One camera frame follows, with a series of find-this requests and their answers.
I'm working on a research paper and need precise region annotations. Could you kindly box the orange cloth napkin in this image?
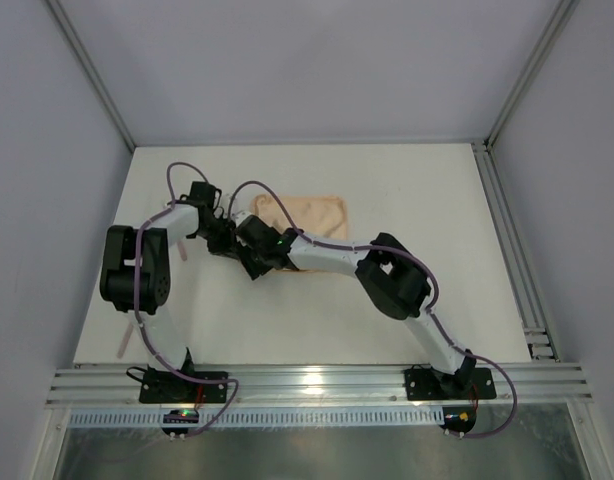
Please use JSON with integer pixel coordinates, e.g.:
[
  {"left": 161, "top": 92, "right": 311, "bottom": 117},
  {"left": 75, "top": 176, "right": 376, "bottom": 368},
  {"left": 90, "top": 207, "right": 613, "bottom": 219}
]
[{"left": 250, "top": 194, "right": 355, "bottom": 275}]

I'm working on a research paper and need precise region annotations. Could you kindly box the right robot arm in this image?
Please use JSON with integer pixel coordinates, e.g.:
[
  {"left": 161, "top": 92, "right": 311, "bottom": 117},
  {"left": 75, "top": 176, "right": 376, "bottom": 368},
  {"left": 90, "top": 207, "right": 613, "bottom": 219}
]
[{"left": 231, "top": 211, "right": 476, "bottom": 398}]

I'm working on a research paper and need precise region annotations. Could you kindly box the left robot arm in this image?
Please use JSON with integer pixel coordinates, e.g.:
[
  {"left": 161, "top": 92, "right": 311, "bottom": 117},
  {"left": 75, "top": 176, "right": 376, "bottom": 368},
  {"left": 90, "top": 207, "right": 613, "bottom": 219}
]
[{"left": 99, "top": 181, "right": 221, "bottom": 385}]

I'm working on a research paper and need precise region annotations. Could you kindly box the left black controller board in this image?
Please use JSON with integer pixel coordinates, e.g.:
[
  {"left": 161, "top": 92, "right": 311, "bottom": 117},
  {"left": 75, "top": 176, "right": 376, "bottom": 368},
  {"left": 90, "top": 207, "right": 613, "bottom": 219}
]
[{"left": 160, "top": 408, "right": 199, "bottom": 439}]

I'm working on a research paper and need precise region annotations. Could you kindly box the black controller board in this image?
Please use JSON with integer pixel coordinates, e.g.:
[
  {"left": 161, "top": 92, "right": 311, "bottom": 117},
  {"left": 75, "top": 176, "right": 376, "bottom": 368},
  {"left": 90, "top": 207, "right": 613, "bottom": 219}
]
[
  {"left": 160, "top": 408, "right": 199, "bottom": 439},
  {"left": 440, "top": 406, "right": 477, "bottom": 439}
]

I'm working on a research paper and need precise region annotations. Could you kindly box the right black controller board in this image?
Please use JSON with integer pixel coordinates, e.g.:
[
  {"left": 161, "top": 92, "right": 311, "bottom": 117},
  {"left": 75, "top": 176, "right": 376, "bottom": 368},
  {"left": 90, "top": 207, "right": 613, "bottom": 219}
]
[{"left": 440, "top": 406, "right": 477, "bottom": 439}]

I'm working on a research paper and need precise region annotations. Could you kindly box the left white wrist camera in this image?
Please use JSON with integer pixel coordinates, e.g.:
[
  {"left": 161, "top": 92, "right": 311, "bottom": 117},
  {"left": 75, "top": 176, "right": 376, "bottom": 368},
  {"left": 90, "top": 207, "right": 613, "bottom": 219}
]
[{"left": 224, "top": 195, "right": 240, "bottom": 219}]

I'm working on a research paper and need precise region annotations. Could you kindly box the silver fork pink handle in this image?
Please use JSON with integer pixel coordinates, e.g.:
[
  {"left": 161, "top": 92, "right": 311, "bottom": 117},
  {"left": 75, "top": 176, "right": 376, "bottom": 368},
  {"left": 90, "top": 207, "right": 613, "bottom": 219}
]
[{"left": 177, "top": 241, "right": 188, "bottom": 261}]

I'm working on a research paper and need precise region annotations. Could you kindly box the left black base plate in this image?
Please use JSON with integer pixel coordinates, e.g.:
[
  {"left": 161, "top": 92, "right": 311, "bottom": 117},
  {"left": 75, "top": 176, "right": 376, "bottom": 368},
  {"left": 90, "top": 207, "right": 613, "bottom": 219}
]
[{"left": 139, "top": 369, "right": 229, "bottom": 404}]

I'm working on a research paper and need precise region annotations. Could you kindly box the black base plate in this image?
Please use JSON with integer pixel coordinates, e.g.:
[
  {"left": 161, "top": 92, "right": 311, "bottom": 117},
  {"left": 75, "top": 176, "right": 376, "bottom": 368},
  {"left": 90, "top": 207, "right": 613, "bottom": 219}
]
[
  {"left": 403, "top": 365, "right": 497, "bottom": 401},
  {"left": 139, "top": 369, "right": 229, "bottom": 404}
]

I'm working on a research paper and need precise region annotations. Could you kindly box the white slotted cable duct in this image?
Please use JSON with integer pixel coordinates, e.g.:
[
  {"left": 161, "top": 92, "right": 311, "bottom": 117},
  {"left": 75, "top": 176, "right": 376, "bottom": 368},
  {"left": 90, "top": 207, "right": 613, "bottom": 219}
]
[{"left": 68, "top": 405, "right": 442, "bottom": 429}]

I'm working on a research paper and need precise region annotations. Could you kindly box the front aluminium rail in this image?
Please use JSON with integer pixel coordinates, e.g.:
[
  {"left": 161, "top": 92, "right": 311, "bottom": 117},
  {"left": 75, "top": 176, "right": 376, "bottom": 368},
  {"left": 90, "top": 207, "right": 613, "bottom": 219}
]
[{"left": 45, "top": 362, "right": 592, "bottom": 408}]

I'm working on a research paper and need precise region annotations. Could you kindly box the aluminium rail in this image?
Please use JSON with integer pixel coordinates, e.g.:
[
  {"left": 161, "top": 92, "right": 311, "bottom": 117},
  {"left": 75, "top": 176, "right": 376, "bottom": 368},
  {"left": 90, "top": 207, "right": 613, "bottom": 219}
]
[
  {"left": 472, "top": 142, "right": 560, "bottom": 363},
  {"left": 45, "top": 362, "right": 592, "bottom": 408}
]

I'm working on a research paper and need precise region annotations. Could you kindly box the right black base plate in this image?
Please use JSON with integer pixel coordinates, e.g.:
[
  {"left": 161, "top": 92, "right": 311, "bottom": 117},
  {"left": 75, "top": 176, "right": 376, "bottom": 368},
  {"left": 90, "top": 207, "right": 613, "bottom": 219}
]
[{"left": 403, "top": 365, "right": 497, "bottom": 401}]

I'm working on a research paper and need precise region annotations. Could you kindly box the left frame post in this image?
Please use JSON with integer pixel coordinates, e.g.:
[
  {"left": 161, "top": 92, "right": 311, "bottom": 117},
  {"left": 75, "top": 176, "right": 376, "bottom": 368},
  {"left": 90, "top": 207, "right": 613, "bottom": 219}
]
[{"left": 42, "top": 0, "right": 137, "bottom": 153}]

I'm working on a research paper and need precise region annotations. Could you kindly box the frame post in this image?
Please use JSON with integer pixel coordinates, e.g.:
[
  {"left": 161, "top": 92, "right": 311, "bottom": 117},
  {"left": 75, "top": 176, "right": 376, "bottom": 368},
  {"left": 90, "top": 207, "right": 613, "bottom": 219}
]
[
  {"left": 484, "top": 0, "right": 579, "bottom": 149},
  {"left": 42, "top": 0, "right": 137, "bottom": 153}
]

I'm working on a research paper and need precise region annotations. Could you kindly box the right side aluminium rail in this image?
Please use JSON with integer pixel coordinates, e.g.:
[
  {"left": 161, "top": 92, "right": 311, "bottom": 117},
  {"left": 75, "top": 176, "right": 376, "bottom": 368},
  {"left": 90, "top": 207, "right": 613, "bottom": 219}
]
[{"left": 472, "top": 142, "right": 560, "bottom": 363}]

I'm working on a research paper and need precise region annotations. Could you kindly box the right frame post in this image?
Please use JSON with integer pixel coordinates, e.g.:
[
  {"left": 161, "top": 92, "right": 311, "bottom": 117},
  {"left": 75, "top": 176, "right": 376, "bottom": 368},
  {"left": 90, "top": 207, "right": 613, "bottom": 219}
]
[{"left": 484, "top": 0, "right": 579, "bottom": 149}]

